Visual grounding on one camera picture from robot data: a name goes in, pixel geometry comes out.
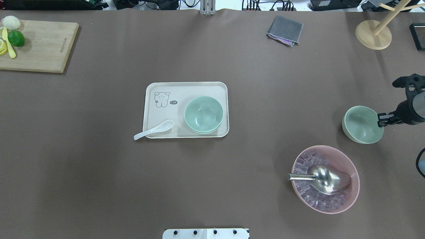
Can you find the wooden mug tree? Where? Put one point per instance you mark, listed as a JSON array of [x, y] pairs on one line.
[[376, 35]]

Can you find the white ceramic spoon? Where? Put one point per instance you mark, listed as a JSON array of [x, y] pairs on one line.
[[164, 126]]

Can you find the ice cubes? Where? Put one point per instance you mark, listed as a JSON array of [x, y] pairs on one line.
[[308, 193]]

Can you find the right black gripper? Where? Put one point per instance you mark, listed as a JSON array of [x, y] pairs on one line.
[[405, 112]]

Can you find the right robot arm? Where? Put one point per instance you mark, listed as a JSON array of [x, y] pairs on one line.
[[410, 111]]

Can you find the metal ice scoop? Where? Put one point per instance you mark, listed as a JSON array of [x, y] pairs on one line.
[[326, 180]]

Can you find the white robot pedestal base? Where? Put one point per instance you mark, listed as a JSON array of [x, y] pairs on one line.
[[206, 233]]

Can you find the yellow plastic knife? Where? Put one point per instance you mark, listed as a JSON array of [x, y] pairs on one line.
[[10, 49]]

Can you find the white garlic bulb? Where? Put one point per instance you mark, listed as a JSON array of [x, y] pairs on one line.
[[11, 22]]

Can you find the cream rabbit tray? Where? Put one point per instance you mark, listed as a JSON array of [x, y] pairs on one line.
[[167, 101]]

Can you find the green lime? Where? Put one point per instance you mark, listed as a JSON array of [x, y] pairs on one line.
[[16, 38]]

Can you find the lemon slice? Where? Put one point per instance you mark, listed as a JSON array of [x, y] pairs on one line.
[[3, 46]]

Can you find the pink bowl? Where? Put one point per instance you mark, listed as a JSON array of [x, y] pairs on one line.
[[338, 160]]

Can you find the wooden cutting board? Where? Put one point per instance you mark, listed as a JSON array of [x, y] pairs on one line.
[[46, 49]]

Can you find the grey folded cloth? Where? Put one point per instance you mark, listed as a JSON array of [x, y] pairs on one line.
[[285, 30]]

